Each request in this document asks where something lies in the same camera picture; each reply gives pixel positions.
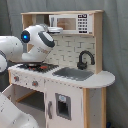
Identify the black toy stovetop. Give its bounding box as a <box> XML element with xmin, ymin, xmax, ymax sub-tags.
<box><xmin>20</xmin><ymin>63</ymin><xmax>57</xmax><ymax>73</ymax></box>

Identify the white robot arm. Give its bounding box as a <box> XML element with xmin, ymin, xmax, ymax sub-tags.
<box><xmin>0</xmin><ymin>24</ymin><xmax>55</xmax><ymax>128</ymax></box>

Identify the right red stove knob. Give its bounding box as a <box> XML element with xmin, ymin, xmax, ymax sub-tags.
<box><xmin>32</xmin><ymin>81</ymin><xmax>39</xmax><ymax>87</ymax></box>

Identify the white toy microwave door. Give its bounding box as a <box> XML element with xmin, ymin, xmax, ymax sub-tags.
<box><xmin>48</xmin><ymin>13</ymin><xmax>95</xmax><ymax>35</ymax></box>

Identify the wooden toy kitchen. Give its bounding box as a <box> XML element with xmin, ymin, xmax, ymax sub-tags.
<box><xmin>7</xmin><ymin>9</ymin><xmax>117</xmax><ymax>128</ymax></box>

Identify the left red stove knob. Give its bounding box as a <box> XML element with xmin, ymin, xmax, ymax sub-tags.
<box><xmin>13</xmin><ymin>75</ymin><xmax>20</xmax><ymax>83</ymax></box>

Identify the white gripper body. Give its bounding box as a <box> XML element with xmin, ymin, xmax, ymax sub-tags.
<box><xmin>47</xmin><ymin>27</ymin><xmax>63</xmax><ymax>34</ymax></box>

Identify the white oven door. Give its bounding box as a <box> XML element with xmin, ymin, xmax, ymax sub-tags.
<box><xmin>3</xmin><ymin>85</ymin><xmax>15</xmax><ymax>103</ymax></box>

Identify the black toy faucet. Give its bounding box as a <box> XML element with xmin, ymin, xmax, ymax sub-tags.
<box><xmin>76</xmin><ymin>50</ymin><xmax>96</xmax><ymax>71</ymax></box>

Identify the red stove knob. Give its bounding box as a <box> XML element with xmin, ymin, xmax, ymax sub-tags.
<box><xmin>32</xmin><ymin>81</ymin><xmax>39</xmax><ymax>87</ymax></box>
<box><xmin>13</xmin><ymin>75</ymin><xmax>20</xmax><ymax>83</ymax></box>

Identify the grey toy sink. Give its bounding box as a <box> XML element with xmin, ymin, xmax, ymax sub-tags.
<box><xmin>53</xmin><ymin>67</ymin><xmax>93</xmax><ymax>81</ymax></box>

